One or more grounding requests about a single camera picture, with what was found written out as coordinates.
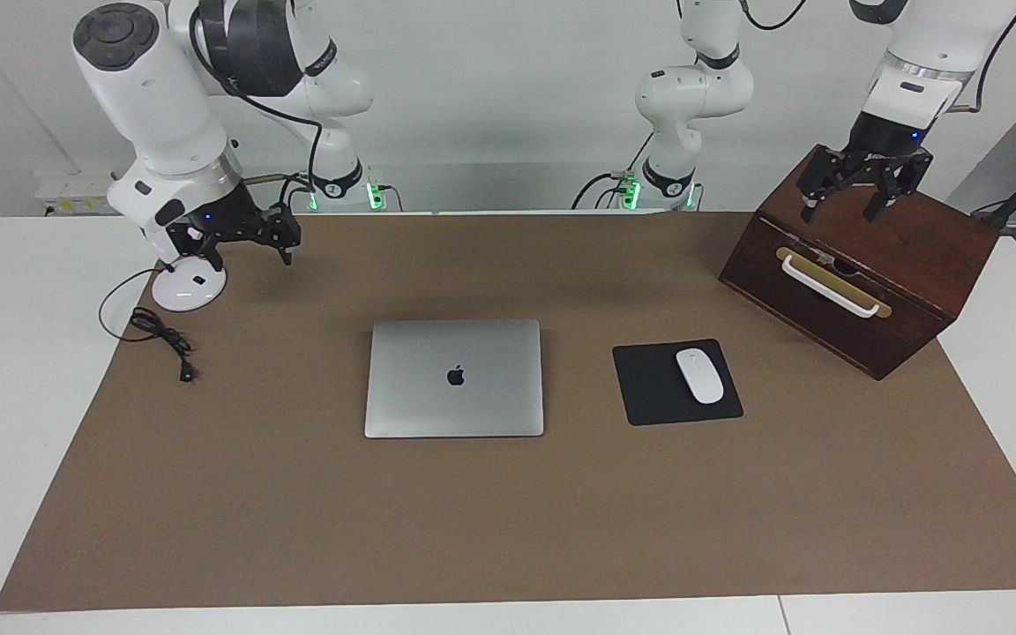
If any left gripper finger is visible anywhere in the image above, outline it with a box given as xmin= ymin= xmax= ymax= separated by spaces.
xmin=797 ymin=144 xmax=853 ymax=223
xmin=863 ymin=152 xmax=934 ymax=223

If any white computer mouse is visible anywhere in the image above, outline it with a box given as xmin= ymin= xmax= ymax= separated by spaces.
xmin=676 ymin=348 xmax=726 ymax=406

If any black arm base cable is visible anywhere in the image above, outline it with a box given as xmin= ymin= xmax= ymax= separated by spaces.
xmin=571 ymin=132 xmax=654 ymax=211

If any silver grey laptop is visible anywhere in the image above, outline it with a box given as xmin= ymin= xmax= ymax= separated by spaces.
xmin=363 ymin=318 xmax=546 ymax=440

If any white desk lamp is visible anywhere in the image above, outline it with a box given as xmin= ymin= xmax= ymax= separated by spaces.
xmin=151 ymin=263 xmax=228 ymax=314

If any black mouse pad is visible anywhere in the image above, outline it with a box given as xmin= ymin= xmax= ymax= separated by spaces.
xmin=611 ymin=339 xmax=745 ymax=428

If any right gripper grey cable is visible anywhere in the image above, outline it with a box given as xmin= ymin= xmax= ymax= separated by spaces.
xmin=190 ymin=0 xmax=325 ymax=208

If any gold handle plate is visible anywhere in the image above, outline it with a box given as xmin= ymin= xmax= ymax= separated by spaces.
xmin=775 ymin=246 xmax=893 ymax=319

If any white wall power strip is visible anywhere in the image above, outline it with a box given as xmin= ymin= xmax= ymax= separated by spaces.
xmin=34 ymin=170 xmax=114 ymax=215

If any black power cable with plug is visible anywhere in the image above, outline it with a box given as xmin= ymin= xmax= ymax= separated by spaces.
xmin=100 ymin=267 xmax=200 ymax=385

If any brown table mat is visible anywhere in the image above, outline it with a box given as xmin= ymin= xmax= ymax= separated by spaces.
xmin=0 ymin=210 xmax=1016 ymax=612

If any left gripper grey cable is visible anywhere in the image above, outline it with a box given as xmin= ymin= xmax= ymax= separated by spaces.
xmin=949 ymin=0 xmax=1016 ymax=116

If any dark brown wooden box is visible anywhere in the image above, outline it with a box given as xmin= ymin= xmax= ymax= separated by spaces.
xmin=718 ymin=144 xmax=1001 ymax=381

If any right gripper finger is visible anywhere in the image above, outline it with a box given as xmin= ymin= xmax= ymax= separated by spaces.
xmin=265 ymin=203 xmax=302 ymax=265
xmin=164 ymin=234 xmax=224 ymax=272

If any white box handle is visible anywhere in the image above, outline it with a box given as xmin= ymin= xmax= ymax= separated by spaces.
xmin=780 ymin=254 xmax=881 ymax=318

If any gripper grey cable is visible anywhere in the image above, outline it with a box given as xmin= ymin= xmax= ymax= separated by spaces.
xmin=190 ymin=0 xmax=325 ymax=208
xmin=949 ymin=0 xmax=1016 ymax=116

